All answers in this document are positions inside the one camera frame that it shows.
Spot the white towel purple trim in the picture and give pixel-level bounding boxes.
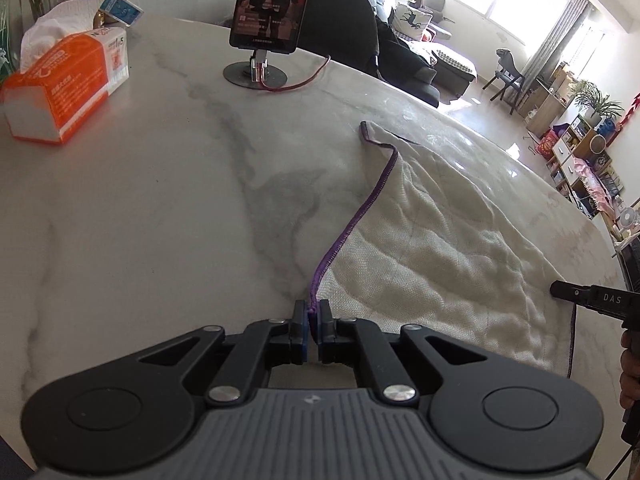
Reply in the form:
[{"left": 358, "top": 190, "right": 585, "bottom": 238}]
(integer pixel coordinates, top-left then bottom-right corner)
[{"left": 309, "top": 122, "right": 575, "bottom": 376}]

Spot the orange tissue box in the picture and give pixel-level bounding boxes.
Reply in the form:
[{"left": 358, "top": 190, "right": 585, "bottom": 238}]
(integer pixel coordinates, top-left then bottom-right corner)
[{"left": 1, "top": 0, "right": 129, "bottom": 144}]

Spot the white shelf cabinet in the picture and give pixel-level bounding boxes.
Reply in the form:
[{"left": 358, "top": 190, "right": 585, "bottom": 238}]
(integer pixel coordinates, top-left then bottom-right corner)
[{"left": 537, "top": 115, "right": 622, "bottom": 222}]

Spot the grey window curtain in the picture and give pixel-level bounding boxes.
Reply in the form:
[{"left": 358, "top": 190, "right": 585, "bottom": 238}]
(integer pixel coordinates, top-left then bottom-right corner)
[{"left": 522, "top": 0, "right": 591, "bottom": 92}]

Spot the round black phone stand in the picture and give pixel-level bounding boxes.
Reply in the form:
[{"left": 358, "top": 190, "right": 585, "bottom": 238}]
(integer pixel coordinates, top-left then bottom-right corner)
[{"left": 222, "top": 50, "right": 288, "bottom": 90}]

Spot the small blue white box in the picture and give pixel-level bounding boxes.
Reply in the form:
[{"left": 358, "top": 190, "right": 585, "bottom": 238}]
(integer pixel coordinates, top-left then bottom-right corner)
[{"left": 99, "top": 0, "right": 144, "bottom": 27}]

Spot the wooden chair with cushion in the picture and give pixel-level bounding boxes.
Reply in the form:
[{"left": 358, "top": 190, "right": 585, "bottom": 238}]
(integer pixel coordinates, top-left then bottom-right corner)
[{"left": 482, "top": 48, "right": 525, "bottom": 114}]

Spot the red charging cable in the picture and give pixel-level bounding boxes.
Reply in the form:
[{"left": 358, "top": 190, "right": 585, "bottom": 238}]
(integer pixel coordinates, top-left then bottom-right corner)
[{"left": 259, "top": 54, "right": 332, "bottom": 94}]

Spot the black smartphone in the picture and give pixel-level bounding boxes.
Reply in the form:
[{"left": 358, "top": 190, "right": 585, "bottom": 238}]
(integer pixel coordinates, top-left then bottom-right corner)
[{"left": 229, "top": 0, "right": 307, "bottom": 54}]

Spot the white deer print pillow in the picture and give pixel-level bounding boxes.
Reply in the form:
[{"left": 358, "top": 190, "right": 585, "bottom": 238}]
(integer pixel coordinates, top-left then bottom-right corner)
[{"left": 390, "top": 3, "right": 433, "bottom": 41}]

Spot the dark grey sofa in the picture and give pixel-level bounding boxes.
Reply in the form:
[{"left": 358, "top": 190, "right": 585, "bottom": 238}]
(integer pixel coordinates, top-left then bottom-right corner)
[{"left": 319, "top": 0, "right": 478, "bottom": 110}]

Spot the person's right hand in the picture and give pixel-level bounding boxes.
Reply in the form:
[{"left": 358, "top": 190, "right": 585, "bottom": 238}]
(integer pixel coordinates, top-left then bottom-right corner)
[{"left": 620, "top": 330, "right": 640, "bottom": 410}]

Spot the green potted plant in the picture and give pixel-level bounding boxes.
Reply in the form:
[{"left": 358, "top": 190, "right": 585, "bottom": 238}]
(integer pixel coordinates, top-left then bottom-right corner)
[{"left": 570, "top": 80, "right": 624, "bottom": 127}]

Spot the small white desk fan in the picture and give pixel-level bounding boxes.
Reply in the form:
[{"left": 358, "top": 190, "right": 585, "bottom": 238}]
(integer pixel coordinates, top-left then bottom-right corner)
[{"left": 617, "top": 207, "right": 640, "bottom": 236}]

